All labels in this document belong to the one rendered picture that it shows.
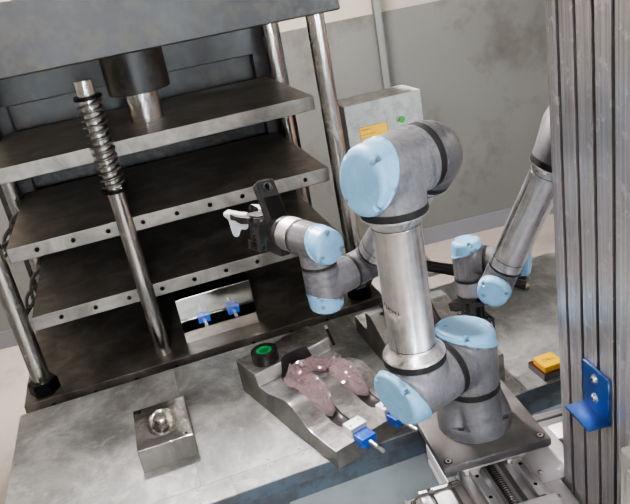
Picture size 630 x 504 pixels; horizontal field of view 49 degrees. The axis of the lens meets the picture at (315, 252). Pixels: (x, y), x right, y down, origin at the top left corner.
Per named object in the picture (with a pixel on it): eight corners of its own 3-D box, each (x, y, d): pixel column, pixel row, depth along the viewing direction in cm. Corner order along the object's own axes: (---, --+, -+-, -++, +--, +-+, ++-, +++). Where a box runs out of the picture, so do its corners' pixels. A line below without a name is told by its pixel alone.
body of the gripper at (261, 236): (245, 247, 157) (274, 259, 148) (241, 211, 155) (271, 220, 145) (273, 240, 162) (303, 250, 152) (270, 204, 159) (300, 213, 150)
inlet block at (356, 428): (393, 455, 168) (390, 437, 166) (377, 465, 166) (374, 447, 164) (360, 431, 179) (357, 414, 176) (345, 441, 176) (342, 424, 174)
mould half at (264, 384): (417, 420, 183) (412, 386, 179) (339, 469, 171) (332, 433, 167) (312, 354, 223) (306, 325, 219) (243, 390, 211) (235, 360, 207)
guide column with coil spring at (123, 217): (195, 429, 256) (91, 79, 206) (180, 434, 255) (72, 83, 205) (193, 421, 261) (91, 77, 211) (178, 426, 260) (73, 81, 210)
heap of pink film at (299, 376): (376, 390, 189) (372, 366, 186) (324, 421, 180) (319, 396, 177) (322, 357, 209) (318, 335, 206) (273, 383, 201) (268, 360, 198)
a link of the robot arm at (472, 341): (513, 377, 137) (509, 317, 132) (468, 409, 130) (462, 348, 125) (467, 357, 146) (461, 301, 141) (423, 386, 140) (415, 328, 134)
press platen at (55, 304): (341, 244, 254) (339, 231, 252) (36, 331, 231) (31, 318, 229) (289, 194, 321) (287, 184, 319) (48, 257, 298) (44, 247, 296)
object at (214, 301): (258, 322, 254) (248, 279, 247) (187, 343, 248) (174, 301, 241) (233, 274, 299) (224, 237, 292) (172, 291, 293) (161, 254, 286)
